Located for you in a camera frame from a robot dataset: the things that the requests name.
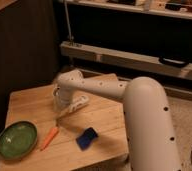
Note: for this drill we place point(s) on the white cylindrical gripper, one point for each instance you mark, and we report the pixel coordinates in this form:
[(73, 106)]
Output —
[(63, 100)]

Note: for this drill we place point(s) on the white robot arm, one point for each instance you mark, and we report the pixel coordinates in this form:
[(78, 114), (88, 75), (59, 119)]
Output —
[(148, 122)]

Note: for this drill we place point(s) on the white cup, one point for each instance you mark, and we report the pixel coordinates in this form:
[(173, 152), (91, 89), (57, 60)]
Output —
[(55, 91)]

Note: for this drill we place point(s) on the orange carrot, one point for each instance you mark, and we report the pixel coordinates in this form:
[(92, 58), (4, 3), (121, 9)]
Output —
[(49, 137)]

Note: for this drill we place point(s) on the blue sponge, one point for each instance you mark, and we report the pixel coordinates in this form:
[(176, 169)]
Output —
[(86, 138)]

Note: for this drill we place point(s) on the wooden table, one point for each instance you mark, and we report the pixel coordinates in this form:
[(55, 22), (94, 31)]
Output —
[(63, 154)]

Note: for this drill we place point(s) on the green bowl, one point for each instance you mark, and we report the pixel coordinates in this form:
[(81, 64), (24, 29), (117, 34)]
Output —
[(17, 140)]

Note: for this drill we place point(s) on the metal pole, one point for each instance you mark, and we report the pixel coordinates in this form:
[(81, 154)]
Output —
[(70, 36)]

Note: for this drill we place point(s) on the shelf with clutter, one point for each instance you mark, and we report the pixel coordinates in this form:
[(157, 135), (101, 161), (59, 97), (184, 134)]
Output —
[(147, 7)]

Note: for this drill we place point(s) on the black handle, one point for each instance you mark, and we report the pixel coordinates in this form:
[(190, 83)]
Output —
[(179, 64)]

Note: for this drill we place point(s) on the grey metal rail beam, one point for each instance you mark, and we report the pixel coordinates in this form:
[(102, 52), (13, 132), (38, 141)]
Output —
[(123, 59)]

